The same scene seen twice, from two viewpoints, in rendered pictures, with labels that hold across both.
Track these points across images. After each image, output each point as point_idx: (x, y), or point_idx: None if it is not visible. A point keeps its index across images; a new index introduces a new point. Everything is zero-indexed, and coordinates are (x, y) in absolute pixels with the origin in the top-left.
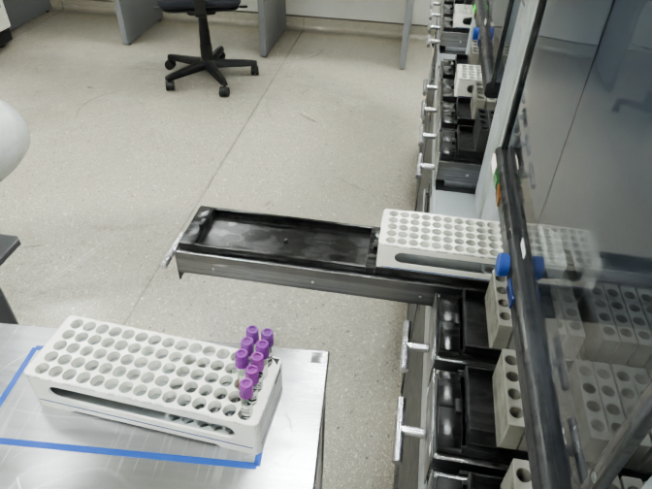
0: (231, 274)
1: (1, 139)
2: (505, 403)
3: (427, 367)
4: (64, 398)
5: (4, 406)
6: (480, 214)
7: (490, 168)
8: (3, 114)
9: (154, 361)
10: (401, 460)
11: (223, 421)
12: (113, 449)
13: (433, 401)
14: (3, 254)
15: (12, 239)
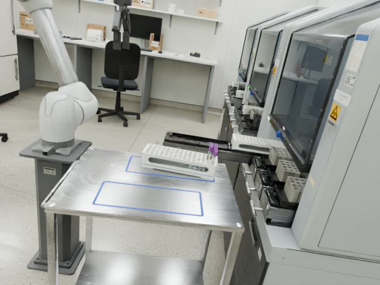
0: None
1: (94, 104)
2: (282, 168)
3: (251, 178)
4: (151, 162)
5: (129, 165)
6: None
7: (263, 128)
8: (94, 97)
9: (180, 153)
10: (250, 193)
11: (206, 165)
12: (169, 176)
13: (259, 176)
14: (88, 145)
15: (89, 142)
